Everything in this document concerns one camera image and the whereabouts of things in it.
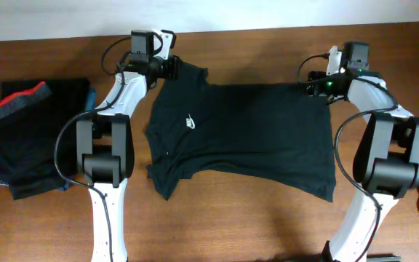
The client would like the black nike t-shirt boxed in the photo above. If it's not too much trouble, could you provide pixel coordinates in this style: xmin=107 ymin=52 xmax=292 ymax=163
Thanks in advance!
xmin=145 ymin=63 xmax=336 ymax=202

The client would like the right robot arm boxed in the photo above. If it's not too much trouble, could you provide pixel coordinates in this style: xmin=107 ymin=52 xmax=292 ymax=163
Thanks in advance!
xmin=304 ymin=41 xmax=419 ymax=262

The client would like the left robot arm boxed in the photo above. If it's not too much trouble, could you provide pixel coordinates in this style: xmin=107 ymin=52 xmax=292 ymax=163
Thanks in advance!
xmin=76 ymin=30 xmax=180 ymax=261

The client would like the black shorts red waistband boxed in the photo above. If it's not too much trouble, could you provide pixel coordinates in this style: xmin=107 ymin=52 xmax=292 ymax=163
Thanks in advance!
xmin=0 ymin=78 xmax=91 ymax=200

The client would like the right black camera cable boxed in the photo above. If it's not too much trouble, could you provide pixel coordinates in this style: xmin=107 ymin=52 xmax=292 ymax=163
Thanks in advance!
xmin=295 ymin=52 xmax=399 ymax=262

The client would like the aluminium frame rail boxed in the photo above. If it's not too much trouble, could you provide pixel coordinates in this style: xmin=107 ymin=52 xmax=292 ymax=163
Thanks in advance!
xmin=366 ymin=255 xmax=402 ymax=262

